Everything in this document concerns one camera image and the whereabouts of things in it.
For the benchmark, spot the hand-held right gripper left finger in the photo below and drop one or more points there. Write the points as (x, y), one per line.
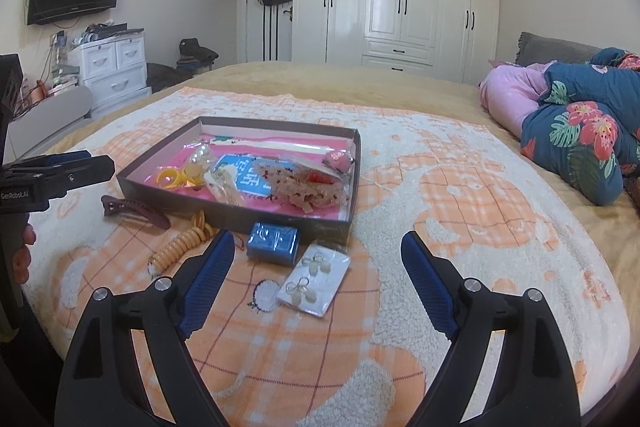
(210, 277)

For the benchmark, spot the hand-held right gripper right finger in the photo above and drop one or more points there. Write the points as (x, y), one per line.
(430, 282)

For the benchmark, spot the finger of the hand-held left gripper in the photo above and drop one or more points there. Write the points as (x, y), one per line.
(65, 158)
(82, 174)

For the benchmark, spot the brown cardboard box tray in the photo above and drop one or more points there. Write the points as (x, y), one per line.
(200, 214)

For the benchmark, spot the small blue box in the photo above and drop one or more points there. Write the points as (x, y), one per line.
(274, 243)

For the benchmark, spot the yellow plastic rings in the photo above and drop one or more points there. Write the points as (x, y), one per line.
(167, 179)

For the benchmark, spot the white earring card packet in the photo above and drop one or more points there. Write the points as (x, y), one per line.
(320, 292)

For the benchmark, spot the pearl hair accessory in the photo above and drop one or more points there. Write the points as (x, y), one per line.
(200, 157)

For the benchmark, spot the beige mesh bow hair clip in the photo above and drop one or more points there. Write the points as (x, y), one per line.
(305, 188)

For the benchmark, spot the person's left hand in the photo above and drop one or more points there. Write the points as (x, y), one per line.
(26, 237)

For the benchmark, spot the maroon hair clip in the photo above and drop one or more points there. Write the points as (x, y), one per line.
(132, 212)

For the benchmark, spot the pink container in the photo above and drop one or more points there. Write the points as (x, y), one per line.
(38, 90)

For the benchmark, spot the white drawer cabinet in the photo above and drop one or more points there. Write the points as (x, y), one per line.
(112, 72)

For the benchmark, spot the brown bag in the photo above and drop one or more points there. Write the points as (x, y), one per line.
(167, 77)

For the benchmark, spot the black set-top box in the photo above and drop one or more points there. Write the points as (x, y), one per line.
(117, 31)

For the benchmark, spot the dark clothing pile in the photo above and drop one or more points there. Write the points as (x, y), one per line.
(197, 52)

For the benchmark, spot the pink pillow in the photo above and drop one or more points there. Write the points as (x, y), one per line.
(510, 99)

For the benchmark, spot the floral blue quilt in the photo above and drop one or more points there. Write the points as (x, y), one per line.
(585, 142)

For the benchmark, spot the tan bed cover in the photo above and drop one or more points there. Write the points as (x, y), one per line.
(350, 82)

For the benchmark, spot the white door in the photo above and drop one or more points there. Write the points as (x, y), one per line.
(252, 37)

